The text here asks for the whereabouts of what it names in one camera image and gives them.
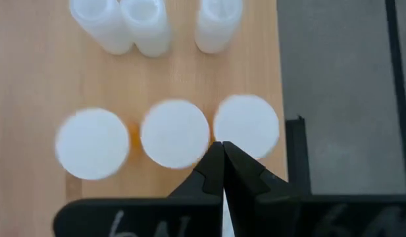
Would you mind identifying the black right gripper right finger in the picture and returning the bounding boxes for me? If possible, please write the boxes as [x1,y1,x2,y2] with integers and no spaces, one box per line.
[223,140,406,237]

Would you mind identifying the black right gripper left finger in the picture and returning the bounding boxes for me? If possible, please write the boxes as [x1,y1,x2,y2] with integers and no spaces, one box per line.
[53,141,225,237]

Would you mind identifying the orange pill bottle white cap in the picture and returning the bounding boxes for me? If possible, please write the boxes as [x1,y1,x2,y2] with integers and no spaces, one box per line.
[54,107,130,181]
[139,98,211,171]
[213,94,280,161]

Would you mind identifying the translucent bottle bluish contents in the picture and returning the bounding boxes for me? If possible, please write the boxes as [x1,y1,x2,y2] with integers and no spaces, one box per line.
[120,0,172,59]

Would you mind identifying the wooden shelf black metal legs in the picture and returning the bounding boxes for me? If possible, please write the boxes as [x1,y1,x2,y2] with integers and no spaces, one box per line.
[0,0,311,237]

